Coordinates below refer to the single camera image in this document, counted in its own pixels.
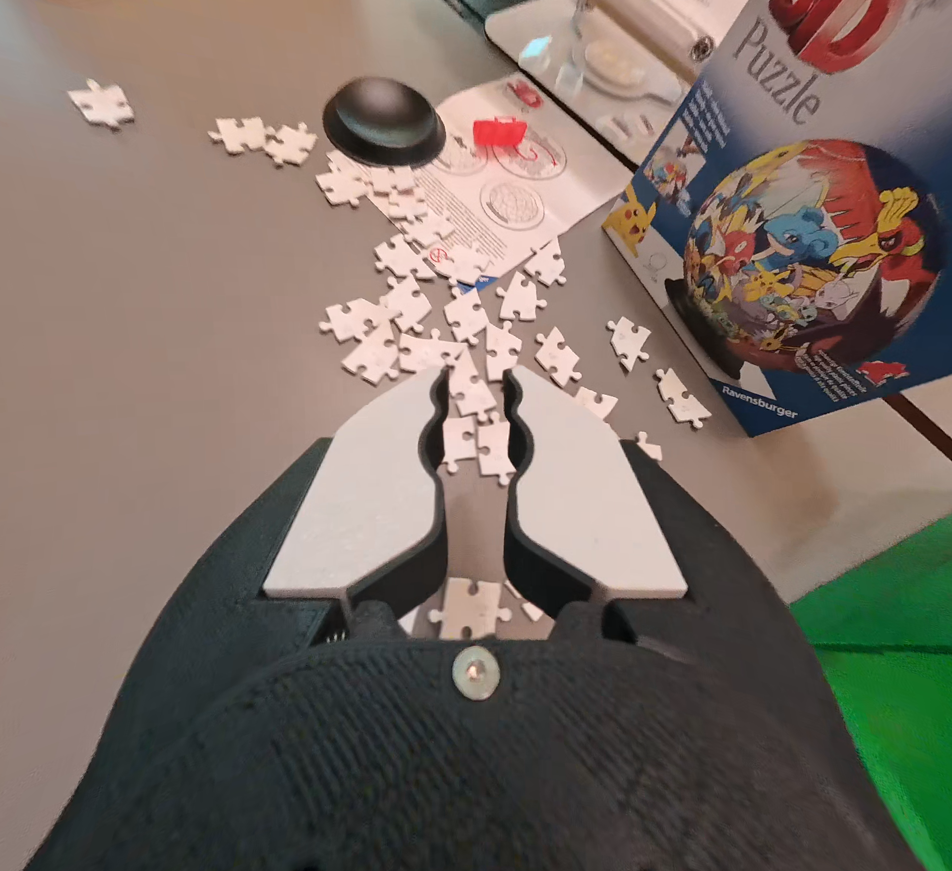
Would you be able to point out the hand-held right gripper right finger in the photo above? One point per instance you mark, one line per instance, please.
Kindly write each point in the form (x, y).
(587, 499)

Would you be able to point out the red plastic piece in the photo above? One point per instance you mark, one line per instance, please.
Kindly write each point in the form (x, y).
(500, 133)

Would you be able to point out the white instruction leaflet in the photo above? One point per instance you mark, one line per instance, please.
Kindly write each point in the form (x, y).
(573, 183)

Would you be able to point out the pile of white puzzle pieces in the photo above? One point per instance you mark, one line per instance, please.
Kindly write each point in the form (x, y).
(405, 306)

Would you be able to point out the green mat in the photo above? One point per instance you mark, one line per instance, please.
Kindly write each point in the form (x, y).
(885, 663)

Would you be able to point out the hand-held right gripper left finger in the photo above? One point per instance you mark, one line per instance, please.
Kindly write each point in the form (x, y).
(349, 506)

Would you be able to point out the black round ball stand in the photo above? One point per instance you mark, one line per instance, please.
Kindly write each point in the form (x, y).
(379, 116)

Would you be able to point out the blue puzzle box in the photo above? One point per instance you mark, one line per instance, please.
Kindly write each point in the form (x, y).
(803, 231)

